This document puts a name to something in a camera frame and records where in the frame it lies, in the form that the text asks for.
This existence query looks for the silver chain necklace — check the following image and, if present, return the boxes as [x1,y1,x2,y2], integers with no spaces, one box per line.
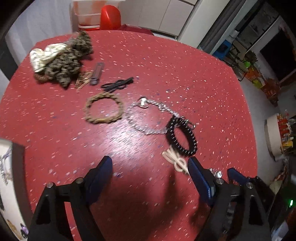
[124,96,196,135]

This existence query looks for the gold bobby pins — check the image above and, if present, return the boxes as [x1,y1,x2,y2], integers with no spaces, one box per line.
[75,71,93,92]

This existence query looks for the tan braided bracelet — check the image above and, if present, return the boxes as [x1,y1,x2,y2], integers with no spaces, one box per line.
[84,91,125,124]

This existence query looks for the white round container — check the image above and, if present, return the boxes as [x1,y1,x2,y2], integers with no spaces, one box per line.
[264,114,285,162]

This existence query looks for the white curtain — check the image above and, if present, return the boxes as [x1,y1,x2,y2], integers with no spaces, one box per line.
[1,1,75,96]

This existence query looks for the white red plastic bucket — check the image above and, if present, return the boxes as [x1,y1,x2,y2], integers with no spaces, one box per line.
[73,0,120,30]

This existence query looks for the black thin hair tie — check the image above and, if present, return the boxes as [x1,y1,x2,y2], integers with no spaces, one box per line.
[100,76,135,92]

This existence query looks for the black spiral hair tie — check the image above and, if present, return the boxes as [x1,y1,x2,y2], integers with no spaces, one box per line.
[165,115,198,157]

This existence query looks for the white cabinet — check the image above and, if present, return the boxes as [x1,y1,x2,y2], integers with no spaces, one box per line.
[119,0,229,48]

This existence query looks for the white shallow tray box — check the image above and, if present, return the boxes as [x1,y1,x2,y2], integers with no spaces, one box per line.
[1,138,33,240]

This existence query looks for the beige scissor shaped clip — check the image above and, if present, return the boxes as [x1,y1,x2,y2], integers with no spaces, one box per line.
[162,146,189,174]

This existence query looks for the cream polka dot scrunchie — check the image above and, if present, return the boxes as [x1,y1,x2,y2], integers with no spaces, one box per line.
[29,43,68,73]

